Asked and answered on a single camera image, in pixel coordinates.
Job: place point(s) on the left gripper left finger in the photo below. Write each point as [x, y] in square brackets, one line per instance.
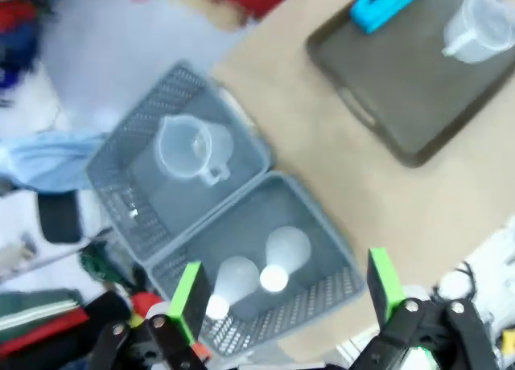
[183, 305]

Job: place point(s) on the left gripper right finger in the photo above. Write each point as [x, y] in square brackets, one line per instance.
[386, 289]

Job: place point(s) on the clear plastic measuring cup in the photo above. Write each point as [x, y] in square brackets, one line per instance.
[479, 28]
[181, 153]

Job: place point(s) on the white light bulb, left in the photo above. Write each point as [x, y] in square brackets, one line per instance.
[237, 277]

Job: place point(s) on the white light bulb, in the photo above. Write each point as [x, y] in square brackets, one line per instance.
[287, 249]
[237, 277]

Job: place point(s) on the grey basket holding flasks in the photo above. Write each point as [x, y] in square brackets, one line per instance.
[320, 241]

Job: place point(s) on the white light bulb, right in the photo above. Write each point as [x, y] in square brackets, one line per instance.
[287, 249]

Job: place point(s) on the grey basket holding cup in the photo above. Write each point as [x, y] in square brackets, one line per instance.
[120, 193]

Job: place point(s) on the light blue cloth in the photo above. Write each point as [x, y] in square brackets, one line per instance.
[44, 161]

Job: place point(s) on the dark brown plastic tray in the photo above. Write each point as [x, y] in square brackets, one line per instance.
[386, 88]

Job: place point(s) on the blue test tube rack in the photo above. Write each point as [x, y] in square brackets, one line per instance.
[374, 16]

